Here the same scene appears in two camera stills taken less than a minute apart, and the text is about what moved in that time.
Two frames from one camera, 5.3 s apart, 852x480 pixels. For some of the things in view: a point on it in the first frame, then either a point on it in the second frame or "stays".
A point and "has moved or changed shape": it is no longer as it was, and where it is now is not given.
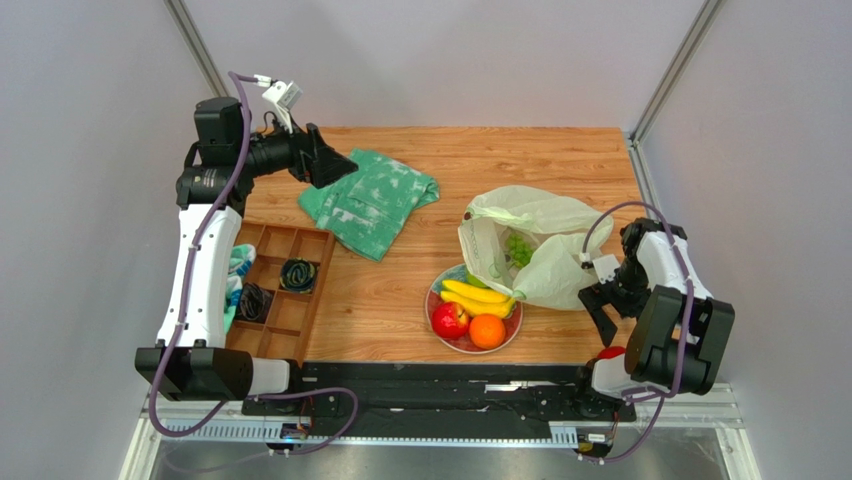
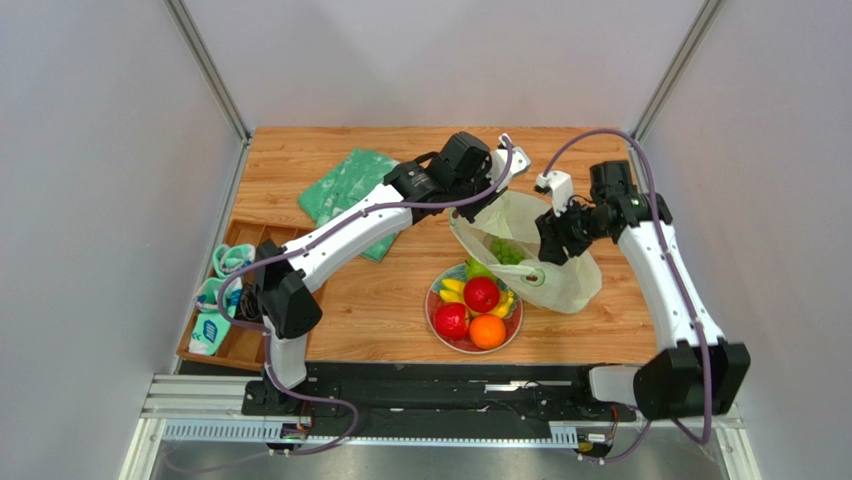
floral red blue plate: (465, 344) stays
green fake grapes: (519, 249) has moved or changed shape
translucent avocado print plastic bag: (532, 245) stays
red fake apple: (611, 351) -> (481, 293)
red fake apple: (450, 320) stays
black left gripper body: (301, 163) -> (463, 189)
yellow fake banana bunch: (477, 299) stays
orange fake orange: (487, 330) stays
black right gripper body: (609, 291) -> (554, 235)
